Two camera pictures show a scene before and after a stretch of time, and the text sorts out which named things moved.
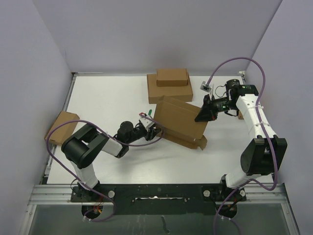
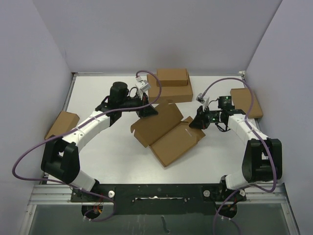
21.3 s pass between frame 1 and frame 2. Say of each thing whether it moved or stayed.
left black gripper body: moved
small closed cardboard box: stayed
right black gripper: moved
